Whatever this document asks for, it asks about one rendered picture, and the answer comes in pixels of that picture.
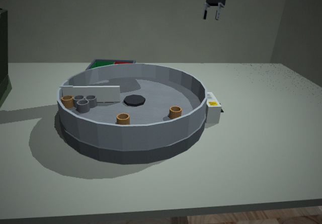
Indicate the bronze bushing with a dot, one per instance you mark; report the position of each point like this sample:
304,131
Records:
67,101
175,112
123,119

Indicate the grey round turntable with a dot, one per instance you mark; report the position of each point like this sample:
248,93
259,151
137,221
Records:
145,92

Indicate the dark grey metal sleeve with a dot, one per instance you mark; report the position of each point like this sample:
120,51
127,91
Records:
77,98
92,100
83,106

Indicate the red and green divided bin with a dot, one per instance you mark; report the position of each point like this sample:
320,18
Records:
103,62

